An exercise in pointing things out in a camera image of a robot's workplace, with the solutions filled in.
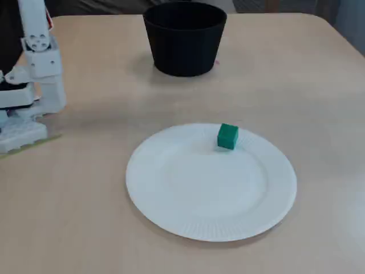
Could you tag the white paper plate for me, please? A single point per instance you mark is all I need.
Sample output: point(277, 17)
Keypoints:
point(199, 199)

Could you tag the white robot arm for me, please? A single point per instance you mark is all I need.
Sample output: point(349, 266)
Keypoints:
point(45, 62)

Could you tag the green block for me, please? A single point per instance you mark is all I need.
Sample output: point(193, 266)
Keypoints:
point(227, 136)

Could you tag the black pot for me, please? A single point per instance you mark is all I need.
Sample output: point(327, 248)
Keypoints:
point(182, 48)

